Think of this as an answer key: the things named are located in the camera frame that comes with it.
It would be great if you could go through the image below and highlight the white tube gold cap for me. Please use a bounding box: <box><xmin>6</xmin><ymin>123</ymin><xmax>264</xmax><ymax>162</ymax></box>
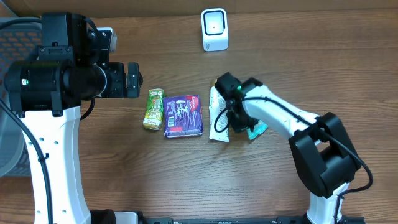
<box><xmin>209</xmin><ymin>79</ymin><xmax>229</xmax><ymax>142</ymax></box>

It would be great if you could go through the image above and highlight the teal wipes packet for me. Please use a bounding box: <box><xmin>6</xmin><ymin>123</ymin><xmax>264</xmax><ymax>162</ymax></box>
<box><xmin>247</xmin><ymin>121</ymin><xmax>268</xmax><ymax>140</ymax></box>

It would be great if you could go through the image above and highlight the purple snack packet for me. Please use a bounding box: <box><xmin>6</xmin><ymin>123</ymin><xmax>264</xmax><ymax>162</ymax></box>
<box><xmin>163</xmin><ymin>95</ymin><xmax>203</xmax><ymax>138</ymax></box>

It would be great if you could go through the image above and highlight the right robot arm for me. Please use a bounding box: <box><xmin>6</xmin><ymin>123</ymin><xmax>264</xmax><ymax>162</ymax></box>
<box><xmin>215</xmin><ymin>73</ymin><xmax>361</xmax><ymax>223</ymax></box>

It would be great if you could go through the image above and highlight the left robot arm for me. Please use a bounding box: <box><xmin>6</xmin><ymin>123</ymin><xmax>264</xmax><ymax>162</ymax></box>
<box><xmin>4</xmin><ymin>12</ymin><xmax>143</xmax><ymax>223</ymax></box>

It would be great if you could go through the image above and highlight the white barcode scanner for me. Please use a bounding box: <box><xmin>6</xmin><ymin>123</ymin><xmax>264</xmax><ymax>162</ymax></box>
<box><xmin>201</xmin><ymin>8</ymin><xmax>229</xmax><ymax>52</ymax></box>

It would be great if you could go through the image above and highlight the grey plastic mesh basket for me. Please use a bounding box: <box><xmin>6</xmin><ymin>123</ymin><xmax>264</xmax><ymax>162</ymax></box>
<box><xmin>1</xmin><ymin>22</ymin><xmax>41</xmax><ymax>177</ymax></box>

